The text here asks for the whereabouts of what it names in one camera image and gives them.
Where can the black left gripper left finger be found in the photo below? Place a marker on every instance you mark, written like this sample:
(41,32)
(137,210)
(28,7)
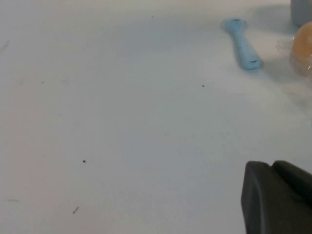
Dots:
(260,204)

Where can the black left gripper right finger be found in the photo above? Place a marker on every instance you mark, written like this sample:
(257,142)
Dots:
(297,182)

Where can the clear plastic egg tray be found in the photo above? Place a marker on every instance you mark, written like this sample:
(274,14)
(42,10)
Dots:
(282,47)

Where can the orange plastic egg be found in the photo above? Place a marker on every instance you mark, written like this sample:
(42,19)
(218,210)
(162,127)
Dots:
(303,44)

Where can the light blue plastic fork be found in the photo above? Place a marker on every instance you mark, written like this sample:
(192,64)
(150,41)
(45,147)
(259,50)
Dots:
(243,48)

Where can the grey round bowl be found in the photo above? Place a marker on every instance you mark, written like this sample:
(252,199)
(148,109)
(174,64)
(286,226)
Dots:
(301,12)

